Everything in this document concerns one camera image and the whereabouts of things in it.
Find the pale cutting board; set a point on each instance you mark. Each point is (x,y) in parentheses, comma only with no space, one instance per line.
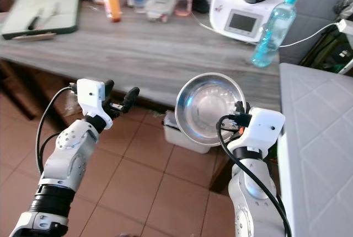
(16,11)

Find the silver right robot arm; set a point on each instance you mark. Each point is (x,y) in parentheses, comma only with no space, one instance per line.
(251,195)

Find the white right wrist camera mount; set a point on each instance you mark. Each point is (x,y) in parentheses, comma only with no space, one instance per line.
(266,127)

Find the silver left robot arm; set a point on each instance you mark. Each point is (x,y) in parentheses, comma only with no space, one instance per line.
(71,154)

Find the white plastic box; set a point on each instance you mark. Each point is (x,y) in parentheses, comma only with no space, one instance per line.
(185,138)

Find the white power adapter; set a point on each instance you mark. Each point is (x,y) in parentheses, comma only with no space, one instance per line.
(346,26)

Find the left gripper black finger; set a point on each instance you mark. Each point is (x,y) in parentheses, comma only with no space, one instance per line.
(108,88)
(131,97)

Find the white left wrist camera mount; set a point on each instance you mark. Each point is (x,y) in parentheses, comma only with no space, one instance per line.
(91,93)

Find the blue plastic water bottle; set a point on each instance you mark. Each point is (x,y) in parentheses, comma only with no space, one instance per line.
(273,33)

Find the small lidded container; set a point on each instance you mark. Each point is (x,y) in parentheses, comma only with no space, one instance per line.
(160,8)

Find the white tiled counter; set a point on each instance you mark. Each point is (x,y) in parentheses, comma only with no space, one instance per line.
(320,149)

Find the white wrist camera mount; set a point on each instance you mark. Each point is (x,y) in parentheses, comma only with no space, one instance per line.
(266,127)
(91,93)

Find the dark bag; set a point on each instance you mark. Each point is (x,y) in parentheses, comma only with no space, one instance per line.
(322,55)

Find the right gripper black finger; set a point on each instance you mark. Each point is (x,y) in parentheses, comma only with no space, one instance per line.
(240,108)

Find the stainless steel bowl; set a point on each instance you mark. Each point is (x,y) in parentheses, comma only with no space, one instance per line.
(204,104)

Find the orange bottle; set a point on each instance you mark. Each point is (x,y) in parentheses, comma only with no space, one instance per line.
(113,3)

